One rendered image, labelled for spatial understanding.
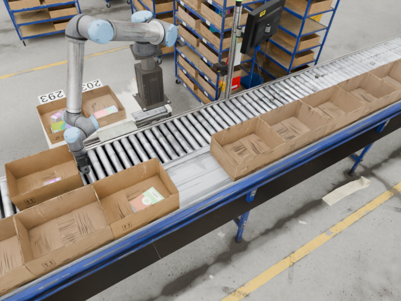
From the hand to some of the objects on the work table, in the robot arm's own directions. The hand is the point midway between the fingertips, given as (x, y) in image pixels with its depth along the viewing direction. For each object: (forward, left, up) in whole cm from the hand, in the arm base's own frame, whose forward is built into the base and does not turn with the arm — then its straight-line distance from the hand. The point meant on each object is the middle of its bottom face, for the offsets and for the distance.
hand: (88, 174), depth 196 cm
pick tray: (-62, -13, -6) cm, 64 cm away
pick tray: (-68, +18, -7) cm, 71 cm away
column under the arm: (-71, +61, -8) cm, 94 cm away
